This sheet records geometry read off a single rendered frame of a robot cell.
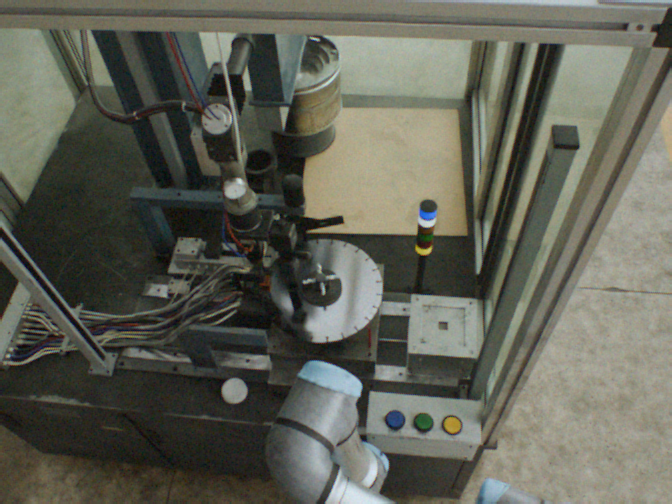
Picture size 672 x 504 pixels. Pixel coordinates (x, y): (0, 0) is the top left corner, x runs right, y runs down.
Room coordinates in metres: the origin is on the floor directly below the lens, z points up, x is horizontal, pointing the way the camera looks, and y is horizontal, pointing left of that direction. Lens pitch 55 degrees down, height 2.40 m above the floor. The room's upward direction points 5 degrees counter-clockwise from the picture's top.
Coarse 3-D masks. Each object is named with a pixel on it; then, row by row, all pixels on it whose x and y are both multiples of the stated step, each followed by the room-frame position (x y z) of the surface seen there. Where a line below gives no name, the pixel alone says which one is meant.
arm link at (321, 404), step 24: (312, 384) 0.43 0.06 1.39; (336, 384) 0.43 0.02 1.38; (360, 384) 0.44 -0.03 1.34; (288, 408) 0.39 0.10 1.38; (312, 408) 0.39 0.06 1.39; (336, 408) 0.39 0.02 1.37; (312, 432) 0.35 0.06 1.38; (336, 432) 0.35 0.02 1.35; (336, 456) 0.36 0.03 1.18; (360, 456) 0.38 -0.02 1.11; (384, 456) 0.42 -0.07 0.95; (360, 480) 0.36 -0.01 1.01
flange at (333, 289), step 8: (312, 272) 0.94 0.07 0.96; (328, 272) 0.93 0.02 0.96; (328, 280) 0.90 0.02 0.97; (336, 280) 0.91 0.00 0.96; (304, 288) 0.89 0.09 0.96; (312, 288) 0.89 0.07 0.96; (328, 288) 0.88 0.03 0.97; (336, 288) 0.88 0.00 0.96; (304, 296) 0.87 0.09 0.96; (312, 296) 0.86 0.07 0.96; (320, 296) 0.86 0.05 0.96; (328, 296) 0.86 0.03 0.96; (336, 296) 0.86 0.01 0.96; (320, 304) 0.84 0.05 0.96; (328, 304) 0.84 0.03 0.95
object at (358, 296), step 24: (312, 240) 1.06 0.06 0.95; (336, 240) 1.05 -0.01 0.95; (312, 264) 0.97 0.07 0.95; (336, 264) 0.97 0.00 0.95; (360, 264) 0.96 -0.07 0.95; (264, 288) 0.91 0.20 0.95; (360, 288) 0.88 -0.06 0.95; (288, 312) 0.82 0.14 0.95; (312, 312) 0.82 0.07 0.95; (336, 312) 0.81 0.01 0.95; (360, 312) 0.81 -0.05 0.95; (336, 336) 0.74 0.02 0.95
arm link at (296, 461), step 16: (272, 432) 0.36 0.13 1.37; (288, 432) 0.35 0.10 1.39; (272, 448) 0.33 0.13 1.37; (288, 448) 0.32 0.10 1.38; (304, 448) 0.32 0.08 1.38; (320, 448) 0.32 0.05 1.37; (272, 464) 0.30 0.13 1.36; (288, 464) 0.30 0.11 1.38; (304, 464) 0.30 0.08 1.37; (320, 464) 0.30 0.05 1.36; (336, 464) 0.30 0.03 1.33; (288, 480) 0.28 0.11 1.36; (304, 480) 0.27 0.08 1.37; (320, 480) 0.27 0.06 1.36; (336, 480) 0.27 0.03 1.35; (352, 480) 0.28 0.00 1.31; (288, 496) 0.26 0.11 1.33; (304, 496) 0.25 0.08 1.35; (320, 496) 0.25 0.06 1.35; (336, 496) 0.25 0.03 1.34; (352, 496) 0.25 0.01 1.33; (368, 496) 0.25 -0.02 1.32
